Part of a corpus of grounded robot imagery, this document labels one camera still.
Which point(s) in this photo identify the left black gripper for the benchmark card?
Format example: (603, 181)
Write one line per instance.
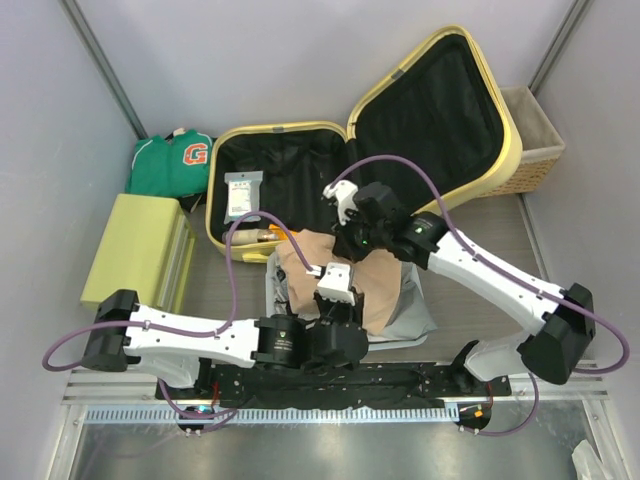
(354, 311)

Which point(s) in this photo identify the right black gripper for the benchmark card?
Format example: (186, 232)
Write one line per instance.
(345, 245)

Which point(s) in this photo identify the white plastic mesh basket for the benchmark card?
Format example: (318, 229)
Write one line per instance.
(400, 345)

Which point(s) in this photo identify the beige sock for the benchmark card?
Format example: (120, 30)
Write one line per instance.
(377, 277)

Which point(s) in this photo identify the grey white garment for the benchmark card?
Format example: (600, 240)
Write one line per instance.
(373, 288)

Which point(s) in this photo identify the yellow hard-shell suitcase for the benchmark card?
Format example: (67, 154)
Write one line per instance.
(436, 130)

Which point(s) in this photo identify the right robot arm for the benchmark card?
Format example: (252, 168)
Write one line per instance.
(555, 329)

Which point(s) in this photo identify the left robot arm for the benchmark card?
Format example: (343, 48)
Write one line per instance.
(172, 347)

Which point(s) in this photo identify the orange tube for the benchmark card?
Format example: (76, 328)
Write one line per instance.
(276, 233)

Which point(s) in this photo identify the beige cosmetic bottle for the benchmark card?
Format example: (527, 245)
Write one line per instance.
(249, 236)

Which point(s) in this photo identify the white tissue pack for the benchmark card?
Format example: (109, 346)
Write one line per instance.
(243, 195)

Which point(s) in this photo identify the wicker basket with liner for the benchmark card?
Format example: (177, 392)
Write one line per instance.
(542, 145)

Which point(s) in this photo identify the dark cloth under jersey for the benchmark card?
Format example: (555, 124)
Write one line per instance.
(190, 203)

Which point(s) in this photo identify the green jersey with G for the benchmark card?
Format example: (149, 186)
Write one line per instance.
(173, 168)

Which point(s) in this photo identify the yellow-green drawer box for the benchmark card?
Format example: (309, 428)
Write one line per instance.
(147, 246)

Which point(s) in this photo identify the white crumpled plastic bag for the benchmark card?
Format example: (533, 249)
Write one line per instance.
(587, 464)

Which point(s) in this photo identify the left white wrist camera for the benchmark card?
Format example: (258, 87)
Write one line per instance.
(334, 282)

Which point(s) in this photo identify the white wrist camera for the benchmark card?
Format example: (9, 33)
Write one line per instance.
(341, 195)
(334, 282)

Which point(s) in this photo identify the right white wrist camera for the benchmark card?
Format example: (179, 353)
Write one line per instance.
(341, 195)

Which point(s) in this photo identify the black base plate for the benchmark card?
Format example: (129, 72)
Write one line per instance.
(397, 385)

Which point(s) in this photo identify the white slotted cable duct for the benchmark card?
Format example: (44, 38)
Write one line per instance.
(158, 414)

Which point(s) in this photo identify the aluminium rail frame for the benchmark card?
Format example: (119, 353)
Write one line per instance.
(533, 434)

